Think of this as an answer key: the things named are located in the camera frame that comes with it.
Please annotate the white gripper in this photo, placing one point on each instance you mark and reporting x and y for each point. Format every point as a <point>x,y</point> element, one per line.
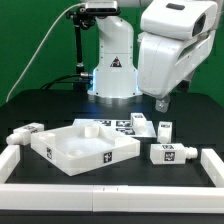
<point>165,61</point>

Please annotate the white square tabletop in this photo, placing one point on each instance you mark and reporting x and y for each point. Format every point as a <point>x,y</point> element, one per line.
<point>84,147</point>

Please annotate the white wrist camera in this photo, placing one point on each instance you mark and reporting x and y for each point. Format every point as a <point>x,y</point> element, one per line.
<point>179,19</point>

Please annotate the white U-shaped fence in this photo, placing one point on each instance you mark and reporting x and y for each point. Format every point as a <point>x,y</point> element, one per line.
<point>102,198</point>

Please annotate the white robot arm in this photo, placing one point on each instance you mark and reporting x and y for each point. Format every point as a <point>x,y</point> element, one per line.
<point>115,77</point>

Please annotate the white marker sheet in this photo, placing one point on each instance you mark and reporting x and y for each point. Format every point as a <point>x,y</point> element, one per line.
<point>123,126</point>

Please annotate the black camera stand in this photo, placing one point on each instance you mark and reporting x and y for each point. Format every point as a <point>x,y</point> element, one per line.
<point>81,21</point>

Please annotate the grey camera on stand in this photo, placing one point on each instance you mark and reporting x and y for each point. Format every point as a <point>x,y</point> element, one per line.
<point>101,7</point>

